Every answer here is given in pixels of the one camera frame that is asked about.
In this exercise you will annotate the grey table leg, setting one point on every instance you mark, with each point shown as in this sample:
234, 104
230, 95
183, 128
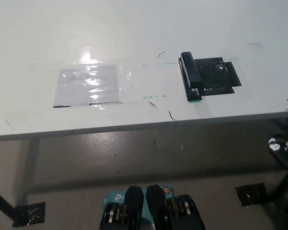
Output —
26, 167

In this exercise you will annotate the black table foot plate right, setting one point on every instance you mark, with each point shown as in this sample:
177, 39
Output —
250, 194

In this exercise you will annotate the black stand rod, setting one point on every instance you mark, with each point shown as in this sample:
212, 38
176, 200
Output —
1, 202

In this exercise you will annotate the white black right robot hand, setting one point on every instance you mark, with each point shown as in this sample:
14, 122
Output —
286, 153

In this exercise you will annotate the teal router box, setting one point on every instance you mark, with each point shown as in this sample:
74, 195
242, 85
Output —
116, 197

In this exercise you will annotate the white paper sheet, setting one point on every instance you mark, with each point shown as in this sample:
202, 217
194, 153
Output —
86, 83

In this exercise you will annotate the black ribbed robot body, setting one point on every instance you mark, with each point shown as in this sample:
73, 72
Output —
156, 208

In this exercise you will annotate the clear plastic film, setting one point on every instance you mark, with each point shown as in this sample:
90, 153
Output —
124, 76

